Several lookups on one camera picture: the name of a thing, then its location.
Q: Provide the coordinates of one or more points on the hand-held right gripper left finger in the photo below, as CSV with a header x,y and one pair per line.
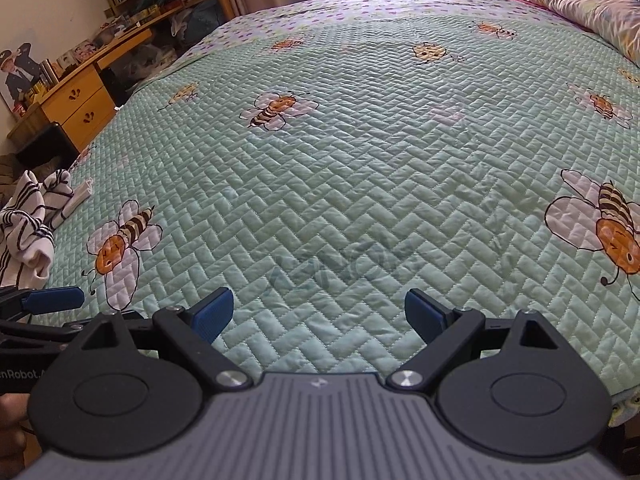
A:
x,y
215,317

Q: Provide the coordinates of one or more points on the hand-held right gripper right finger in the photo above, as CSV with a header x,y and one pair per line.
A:
x,y
425,315

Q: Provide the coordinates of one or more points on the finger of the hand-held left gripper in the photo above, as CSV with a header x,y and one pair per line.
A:
x,y
55,299
45,332

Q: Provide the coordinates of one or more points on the white striped shirt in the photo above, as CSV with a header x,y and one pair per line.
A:
x,y
25,230

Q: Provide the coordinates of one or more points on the person's left hand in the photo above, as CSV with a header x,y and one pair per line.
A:
x,y
12,412

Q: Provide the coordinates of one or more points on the black leather chair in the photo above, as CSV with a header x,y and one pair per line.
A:
x,y
45,145

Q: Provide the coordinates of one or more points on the green quilted bee bedspread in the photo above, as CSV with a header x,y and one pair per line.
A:
x,y
350,160

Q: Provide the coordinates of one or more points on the wooden desk with drawers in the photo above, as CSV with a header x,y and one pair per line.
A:
x,y
75,95

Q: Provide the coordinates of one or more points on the silver thermos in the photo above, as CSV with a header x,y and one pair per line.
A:
x,y
47,72

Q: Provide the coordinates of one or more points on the teal bag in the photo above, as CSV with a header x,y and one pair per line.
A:
x,y
202,15

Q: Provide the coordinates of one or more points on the floral white duvet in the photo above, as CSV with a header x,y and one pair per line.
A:
x,y
575,0

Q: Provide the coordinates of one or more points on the wall poster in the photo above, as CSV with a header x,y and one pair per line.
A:
x,y
15,75

